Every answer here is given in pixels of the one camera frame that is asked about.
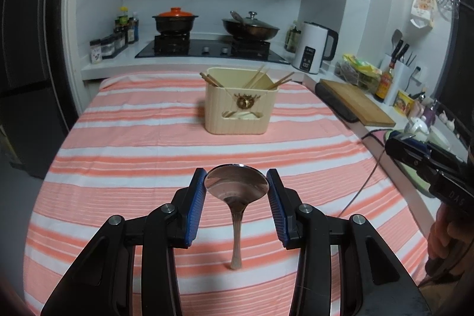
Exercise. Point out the black gas stove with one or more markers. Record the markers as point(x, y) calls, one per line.
point(207, 49)

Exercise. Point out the white teapot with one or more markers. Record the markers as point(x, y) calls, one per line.
point(416, 127)

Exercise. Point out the dark spice jars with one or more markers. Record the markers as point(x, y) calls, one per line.
point(113, 46)

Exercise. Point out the beige utensil holder box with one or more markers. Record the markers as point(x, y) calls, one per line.
point(240, 108)

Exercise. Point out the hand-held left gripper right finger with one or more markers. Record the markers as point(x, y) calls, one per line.
point(277, 205)

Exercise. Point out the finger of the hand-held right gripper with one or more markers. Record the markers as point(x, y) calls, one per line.
point(405, 156)
point(426, 147)

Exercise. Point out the hanging printed paper packet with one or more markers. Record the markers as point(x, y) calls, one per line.
point(422, 5)

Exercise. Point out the dark grey refrigerator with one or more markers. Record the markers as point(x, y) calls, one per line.
point(33, 42)

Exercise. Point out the wooden cutting board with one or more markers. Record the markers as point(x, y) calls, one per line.
point(361, 103)

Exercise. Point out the black clay pot orange lid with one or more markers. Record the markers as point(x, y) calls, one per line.
point(174, 21)

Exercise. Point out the green draining mat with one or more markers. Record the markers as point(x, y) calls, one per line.
point(418, 182)

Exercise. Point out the brown sauce bottle yellow label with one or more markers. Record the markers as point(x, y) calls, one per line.
point(384, 84)

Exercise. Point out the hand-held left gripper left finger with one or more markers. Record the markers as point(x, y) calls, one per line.
point(194, 205)

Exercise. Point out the yellow snack packets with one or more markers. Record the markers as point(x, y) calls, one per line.
point(357, 71)

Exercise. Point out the orange white striped tablecloth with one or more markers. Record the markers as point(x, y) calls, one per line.
point(148, 138)

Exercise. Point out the black wok with glass lid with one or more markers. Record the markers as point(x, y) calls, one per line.
point(250, 29)

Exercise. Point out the yellow seasoning box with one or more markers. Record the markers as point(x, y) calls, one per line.
point(404, 103)

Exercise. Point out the person's right hand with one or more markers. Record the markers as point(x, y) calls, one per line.
point(442, 234)

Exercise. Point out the white label spice jar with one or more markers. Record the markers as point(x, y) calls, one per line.
point(95, 52)

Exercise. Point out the green glass bottle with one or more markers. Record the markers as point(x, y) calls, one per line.
point(292, 38)

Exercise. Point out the purple cup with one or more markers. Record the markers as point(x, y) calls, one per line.
point(430, 113)

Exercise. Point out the grey spatula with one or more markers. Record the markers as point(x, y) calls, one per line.
point(397, 36)

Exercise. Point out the white knife holder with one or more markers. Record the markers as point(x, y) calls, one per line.
point(400, 82)

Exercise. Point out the wooden chopstick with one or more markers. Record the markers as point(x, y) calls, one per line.
point(281, 81)
point(259, 79)
point(209, 79)
point(251, 82)
point(214, 79)
point(278, 84)
point(255, 76)

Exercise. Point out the black cutting board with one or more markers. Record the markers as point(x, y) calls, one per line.
point(333, 103)

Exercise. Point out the white electric kettle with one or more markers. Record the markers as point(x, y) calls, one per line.
point(309, 49)

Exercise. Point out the group of dark sauce bottles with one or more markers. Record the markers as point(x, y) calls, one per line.
point(126, 27)

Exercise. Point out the large metal spoon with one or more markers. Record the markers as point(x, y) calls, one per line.
point(237, 182)

